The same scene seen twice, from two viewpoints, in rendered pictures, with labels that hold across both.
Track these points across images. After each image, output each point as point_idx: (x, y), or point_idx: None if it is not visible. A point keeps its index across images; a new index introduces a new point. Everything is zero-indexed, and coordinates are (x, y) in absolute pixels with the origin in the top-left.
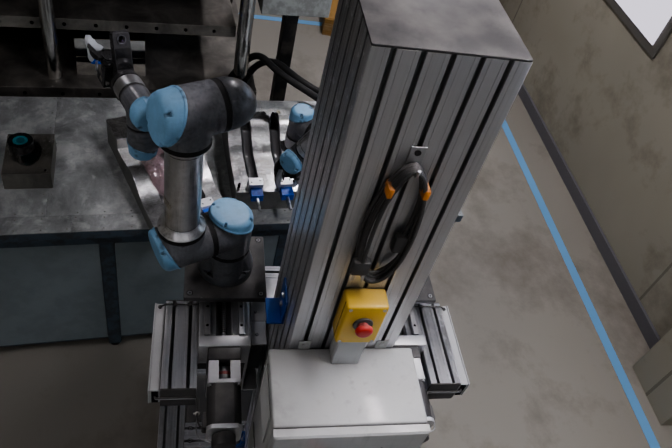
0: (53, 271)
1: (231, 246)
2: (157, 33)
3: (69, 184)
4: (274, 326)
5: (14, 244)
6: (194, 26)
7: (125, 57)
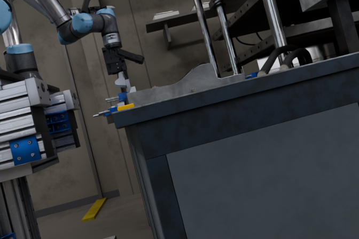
0: (134, 162)
1: (8, 62)
2: (259, 50)
3: None
4: None
5: (127, 137)
6: (268, 38)
7: (83, 4)
